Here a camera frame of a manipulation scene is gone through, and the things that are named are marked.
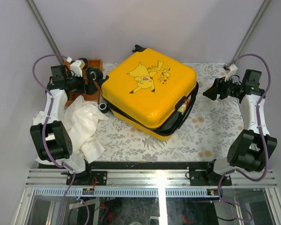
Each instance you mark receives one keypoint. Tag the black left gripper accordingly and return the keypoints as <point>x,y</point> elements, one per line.
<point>91,88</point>

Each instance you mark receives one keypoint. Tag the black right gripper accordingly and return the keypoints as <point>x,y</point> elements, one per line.
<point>218,87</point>

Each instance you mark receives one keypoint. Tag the yellow suitcase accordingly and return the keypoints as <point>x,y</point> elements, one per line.
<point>147,89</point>

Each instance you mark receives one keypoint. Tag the orange floral fabric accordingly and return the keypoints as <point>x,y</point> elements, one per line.
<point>183,107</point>

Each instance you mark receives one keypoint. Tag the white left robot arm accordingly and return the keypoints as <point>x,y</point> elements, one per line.
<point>52,142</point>

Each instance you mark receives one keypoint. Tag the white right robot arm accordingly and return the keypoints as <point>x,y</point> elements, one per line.
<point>254,145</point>

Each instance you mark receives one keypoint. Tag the wooden compartment organizer tray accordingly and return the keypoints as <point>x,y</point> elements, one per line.
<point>94,97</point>

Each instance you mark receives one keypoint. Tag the white crumpled towel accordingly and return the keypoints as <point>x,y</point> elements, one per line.
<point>80,120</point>

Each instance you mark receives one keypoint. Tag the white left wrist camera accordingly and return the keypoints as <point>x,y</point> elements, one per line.
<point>77,66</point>

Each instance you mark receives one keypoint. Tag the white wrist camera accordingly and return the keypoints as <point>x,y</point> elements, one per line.
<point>230,71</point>
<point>77,66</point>

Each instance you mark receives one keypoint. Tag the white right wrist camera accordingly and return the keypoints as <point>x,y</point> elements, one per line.
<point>230,71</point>

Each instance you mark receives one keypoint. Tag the aluminium mounting rail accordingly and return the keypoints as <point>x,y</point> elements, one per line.
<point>141,179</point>

